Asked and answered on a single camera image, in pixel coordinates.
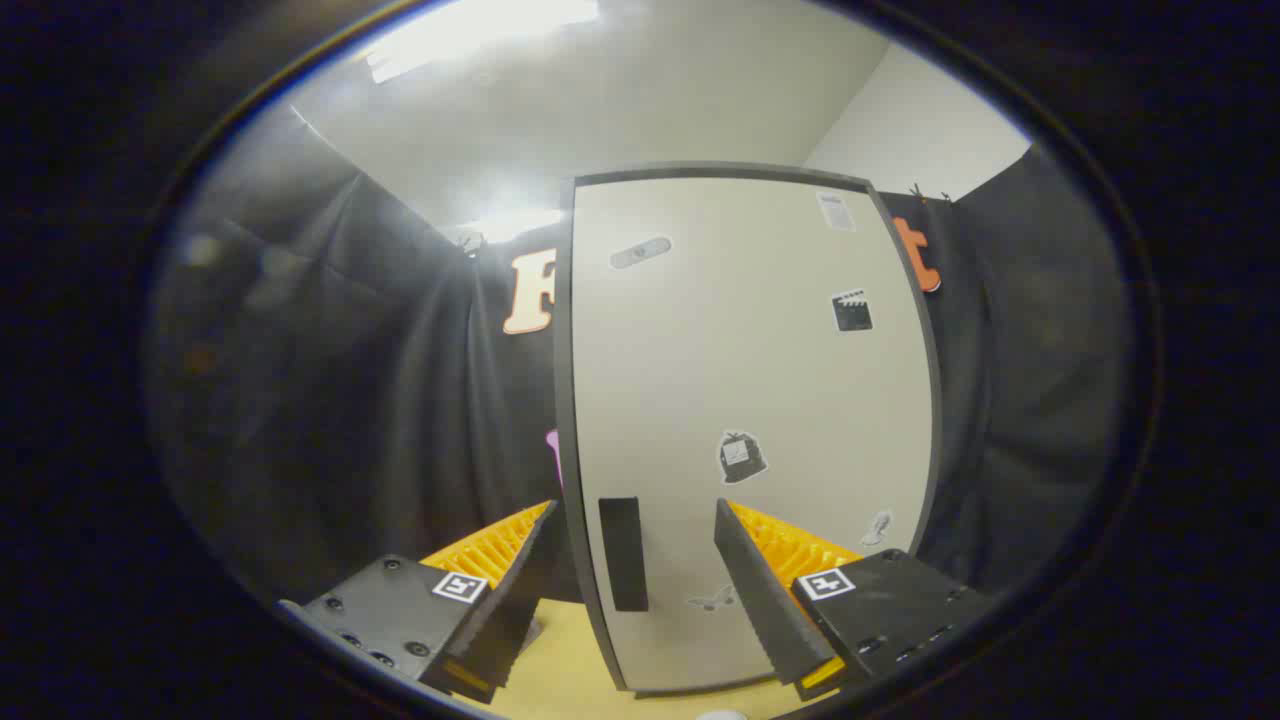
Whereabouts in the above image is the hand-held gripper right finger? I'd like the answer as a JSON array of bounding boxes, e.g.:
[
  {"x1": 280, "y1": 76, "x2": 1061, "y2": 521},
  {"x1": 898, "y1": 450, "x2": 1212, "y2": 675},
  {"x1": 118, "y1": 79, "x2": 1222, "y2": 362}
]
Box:
[{"x1": 713, "y1": 498, "x2": 1001, "y2": 701}]

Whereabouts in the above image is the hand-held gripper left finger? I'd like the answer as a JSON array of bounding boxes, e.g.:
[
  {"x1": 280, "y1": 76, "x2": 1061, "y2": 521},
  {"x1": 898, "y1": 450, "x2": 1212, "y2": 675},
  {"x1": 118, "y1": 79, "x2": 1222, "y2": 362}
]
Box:
[{"x1": 275, "y1": 500, "x2": 558, "y2": 706}]

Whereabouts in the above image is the black door handle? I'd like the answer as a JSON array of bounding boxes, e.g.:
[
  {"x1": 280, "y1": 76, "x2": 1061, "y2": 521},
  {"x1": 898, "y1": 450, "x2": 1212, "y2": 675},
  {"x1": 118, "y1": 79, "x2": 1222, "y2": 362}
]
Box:
[{"x1": 598, "y1": 497, "x2": 649, "y2": 613}]

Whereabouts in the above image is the grey shoe cabinet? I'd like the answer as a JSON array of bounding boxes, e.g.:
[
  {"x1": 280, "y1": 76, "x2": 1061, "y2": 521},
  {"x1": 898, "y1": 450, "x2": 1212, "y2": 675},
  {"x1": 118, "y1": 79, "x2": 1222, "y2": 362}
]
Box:
[{"x1": 553, "y1": 162, "x2": 943, "y2": 698}]

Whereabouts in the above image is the white shoe cabinet door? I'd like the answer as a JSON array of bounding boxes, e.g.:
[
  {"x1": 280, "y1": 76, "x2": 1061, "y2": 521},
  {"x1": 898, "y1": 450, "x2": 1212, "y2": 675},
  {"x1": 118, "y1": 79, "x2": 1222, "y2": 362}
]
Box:
[{"x1": 570, "y1": 177, "x2": 937, "y2": 691}]

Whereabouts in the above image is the black backdrop cloth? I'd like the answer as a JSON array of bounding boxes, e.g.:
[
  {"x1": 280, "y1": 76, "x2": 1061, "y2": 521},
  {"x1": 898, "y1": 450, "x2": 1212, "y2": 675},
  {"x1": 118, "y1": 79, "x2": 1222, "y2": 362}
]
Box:
[{"x1": 150, "y1": 105, "x2": 1131, "y2": 611}]

